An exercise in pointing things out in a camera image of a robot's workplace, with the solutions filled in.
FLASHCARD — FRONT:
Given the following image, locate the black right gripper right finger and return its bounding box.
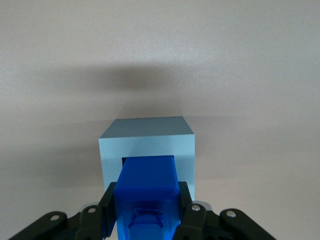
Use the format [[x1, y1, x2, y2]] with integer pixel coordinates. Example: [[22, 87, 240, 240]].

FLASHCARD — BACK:
[[173, 181, 279, 240]]

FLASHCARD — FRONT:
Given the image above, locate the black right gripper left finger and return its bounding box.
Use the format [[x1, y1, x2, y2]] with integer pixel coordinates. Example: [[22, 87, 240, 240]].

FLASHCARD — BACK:
[[9, 181, 117, 240]]

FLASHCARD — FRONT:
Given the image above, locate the blue plastic part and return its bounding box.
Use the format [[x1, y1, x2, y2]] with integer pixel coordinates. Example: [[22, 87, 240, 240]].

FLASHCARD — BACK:
[[113, 154, 182, 240]]

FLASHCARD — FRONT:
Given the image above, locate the gray square base block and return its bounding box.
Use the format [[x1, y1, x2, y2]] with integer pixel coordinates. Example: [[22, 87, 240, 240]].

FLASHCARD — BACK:
[[97, 115, 196, 201]]

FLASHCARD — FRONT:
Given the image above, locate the table cover sheet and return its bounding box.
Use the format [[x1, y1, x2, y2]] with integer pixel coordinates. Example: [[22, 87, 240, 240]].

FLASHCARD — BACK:
[[0, 0, 320, 240]]

